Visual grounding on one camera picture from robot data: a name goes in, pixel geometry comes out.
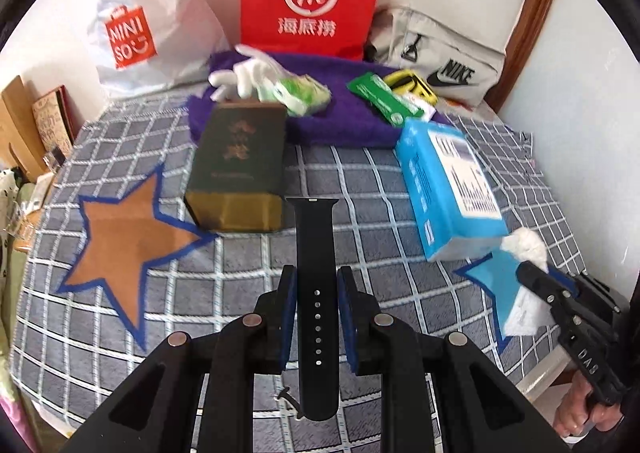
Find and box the white cotton glove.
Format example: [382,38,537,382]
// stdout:
[207,45,283,101]

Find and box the green tissue pack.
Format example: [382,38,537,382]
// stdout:
[260,74,332,116]

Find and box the purple fluffy towel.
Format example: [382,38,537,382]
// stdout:
[187,50,453,148]

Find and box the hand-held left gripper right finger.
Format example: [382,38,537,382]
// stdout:
[336,265,576,453]

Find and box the brown cardboard star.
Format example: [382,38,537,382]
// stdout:
[54,165,221,351]

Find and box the yellow black pouch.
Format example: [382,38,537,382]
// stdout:
[382,69,438,106]

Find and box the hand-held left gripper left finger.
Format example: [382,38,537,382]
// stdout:
[60,265,298,453]

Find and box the white plastic shopping bag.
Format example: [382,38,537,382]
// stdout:
[82,0,246,96]

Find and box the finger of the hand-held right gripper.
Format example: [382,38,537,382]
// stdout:
[547,267,626,315]
[516,260,576,305]

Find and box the dark green tin box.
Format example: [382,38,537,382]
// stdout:
[184,100,288,234]

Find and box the brown printed book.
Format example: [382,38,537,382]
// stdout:
[31,85,78,158]

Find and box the blue tissue pack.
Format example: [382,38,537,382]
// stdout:
[395,118,506,263]

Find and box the person's right hand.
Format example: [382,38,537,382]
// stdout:
[554,372,623,439]

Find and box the blue paper star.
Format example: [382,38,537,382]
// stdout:
[452,249,556,354]

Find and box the brown cardboard box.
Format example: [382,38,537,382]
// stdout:
[0,75,48,184]

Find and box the grey sports bag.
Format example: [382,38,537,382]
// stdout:
[365,5,506,108]

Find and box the brown wooden door frame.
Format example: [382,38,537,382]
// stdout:
[492,0,563,114]

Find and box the black watch strap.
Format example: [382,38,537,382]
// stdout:
[285,198,341,421]

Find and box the green packet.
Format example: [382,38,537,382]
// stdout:
[347,73,438,128]

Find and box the white spotted cloth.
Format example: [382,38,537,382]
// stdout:
[0,168,21,216]

